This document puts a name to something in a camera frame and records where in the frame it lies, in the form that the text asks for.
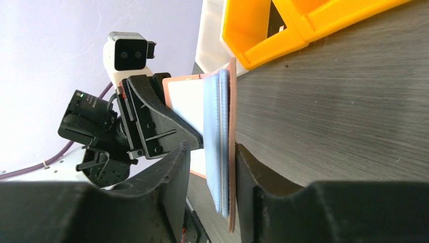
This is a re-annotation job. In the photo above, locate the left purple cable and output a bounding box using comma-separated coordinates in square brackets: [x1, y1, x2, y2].
[0, 81, 114, 180]

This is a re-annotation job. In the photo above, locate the tan leather card holder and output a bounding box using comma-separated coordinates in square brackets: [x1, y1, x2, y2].
[162, 58, 237, 233]

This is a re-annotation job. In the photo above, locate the left orange plastic bin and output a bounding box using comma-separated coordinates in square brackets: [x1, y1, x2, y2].
[222, 1, 309, 70]

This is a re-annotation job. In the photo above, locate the orange plastic bin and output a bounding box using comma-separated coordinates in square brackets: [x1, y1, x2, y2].
[273, 0, 408, 44]
[222, 1, 309, 70]

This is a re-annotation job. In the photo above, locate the white plastic bin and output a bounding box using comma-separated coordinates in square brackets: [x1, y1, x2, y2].
[195, 0, 234, 73]

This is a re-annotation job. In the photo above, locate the black card in bin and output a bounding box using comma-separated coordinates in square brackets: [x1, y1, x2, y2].
[267, 1, 287, 38]

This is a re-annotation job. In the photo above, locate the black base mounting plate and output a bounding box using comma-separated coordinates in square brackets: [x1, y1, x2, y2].
[181, 198, 211, 243]

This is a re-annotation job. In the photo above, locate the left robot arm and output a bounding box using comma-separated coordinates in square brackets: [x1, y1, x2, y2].
[1, 72, 203, 188]

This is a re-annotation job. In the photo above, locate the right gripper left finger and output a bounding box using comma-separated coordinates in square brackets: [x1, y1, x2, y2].
[1, 141, 190, 242]

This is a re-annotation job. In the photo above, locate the right orange plastic bin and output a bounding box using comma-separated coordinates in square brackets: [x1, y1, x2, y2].
[273, 0, 408, 44]

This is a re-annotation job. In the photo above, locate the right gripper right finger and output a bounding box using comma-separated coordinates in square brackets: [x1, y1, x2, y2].
[236, 144, 428, 242]

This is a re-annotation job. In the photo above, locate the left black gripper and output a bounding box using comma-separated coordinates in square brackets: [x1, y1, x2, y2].
[58, 74, 203, 188]

